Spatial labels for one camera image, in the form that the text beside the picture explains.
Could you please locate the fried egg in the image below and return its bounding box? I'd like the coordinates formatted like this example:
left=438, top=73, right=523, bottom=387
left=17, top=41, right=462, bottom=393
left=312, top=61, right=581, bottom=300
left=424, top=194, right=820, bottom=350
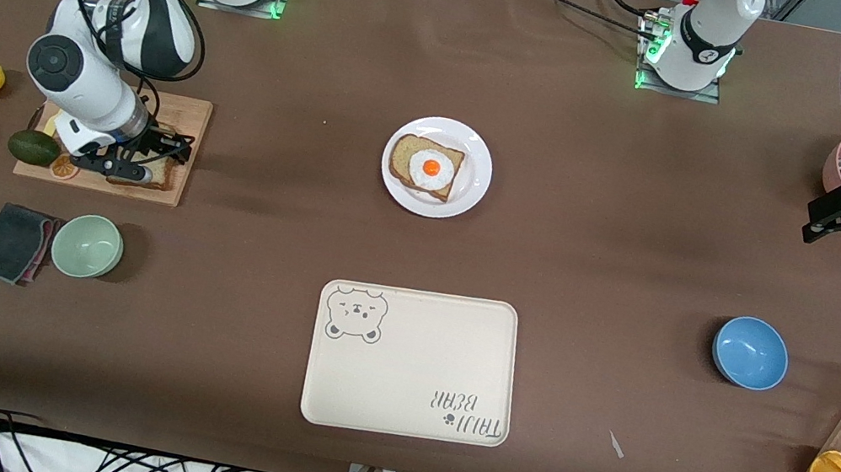
left=405, top=146, right=459, bottom=194

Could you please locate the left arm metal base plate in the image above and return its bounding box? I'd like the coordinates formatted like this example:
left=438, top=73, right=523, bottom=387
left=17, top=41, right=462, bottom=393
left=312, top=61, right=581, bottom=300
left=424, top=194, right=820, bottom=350
left=629, top=8, right=734, bottom=106

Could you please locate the plain seeded bread slice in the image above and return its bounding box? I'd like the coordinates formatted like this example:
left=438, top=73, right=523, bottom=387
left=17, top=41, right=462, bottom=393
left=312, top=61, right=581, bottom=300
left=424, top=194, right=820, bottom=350
left=106, top=148, right=179, bottom=195

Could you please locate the orange fruit slice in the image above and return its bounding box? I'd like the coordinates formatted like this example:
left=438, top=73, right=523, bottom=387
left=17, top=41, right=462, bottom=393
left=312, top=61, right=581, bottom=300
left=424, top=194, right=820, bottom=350
left=48, top=153, right=81, bottom=184

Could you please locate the grey folded cloth pink lining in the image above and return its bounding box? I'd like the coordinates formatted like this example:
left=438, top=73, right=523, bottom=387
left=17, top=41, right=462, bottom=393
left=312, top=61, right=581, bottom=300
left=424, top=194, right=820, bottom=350
left=0, top=201, right=62, bottom=291

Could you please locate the round white plate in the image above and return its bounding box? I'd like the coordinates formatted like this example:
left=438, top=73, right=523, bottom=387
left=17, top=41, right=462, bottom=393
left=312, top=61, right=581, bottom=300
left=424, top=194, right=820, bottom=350
left=374, top=109, right=501, bottom=227

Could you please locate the cream bear print tray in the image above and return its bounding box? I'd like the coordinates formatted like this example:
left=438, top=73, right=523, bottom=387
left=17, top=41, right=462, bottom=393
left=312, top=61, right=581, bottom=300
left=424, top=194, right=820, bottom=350
left=297, top=272, right=530, bottom=457

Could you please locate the blue bowl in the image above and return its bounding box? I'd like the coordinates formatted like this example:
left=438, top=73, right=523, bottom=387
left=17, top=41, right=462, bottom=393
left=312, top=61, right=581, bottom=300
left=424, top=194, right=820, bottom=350
left=706, top=312, right=795, bottom=394

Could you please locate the toast slice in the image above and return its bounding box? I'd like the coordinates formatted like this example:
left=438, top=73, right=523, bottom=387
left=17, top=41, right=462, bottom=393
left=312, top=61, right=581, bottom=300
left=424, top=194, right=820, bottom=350
left=383, top=130, right=469, bottom=206

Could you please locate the wooden cutting board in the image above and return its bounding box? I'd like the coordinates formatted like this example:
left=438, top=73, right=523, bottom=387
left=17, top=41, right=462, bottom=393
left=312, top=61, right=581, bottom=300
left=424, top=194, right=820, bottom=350
left=11, top=69, right=215, bottom=211

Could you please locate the dark green avocado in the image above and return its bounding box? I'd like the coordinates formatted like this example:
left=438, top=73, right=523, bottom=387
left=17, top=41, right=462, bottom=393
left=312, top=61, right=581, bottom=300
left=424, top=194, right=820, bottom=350
left=4, top=126, right=65, bottom=170

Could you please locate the pale green bowl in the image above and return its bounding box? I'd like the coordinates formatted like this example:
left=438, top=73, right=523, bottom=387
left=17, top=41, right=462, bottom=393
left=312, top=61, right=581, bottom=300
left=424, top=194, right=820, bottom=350
left=46, top=208, right=129, bottom=285

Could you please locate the black cable on table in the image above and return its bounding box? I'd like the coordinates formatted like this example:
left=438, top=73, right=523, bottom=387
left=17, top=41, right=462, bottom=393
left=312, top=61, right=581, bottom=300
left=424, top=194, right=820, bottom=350
left=501, top=0, right=670, bottom=42

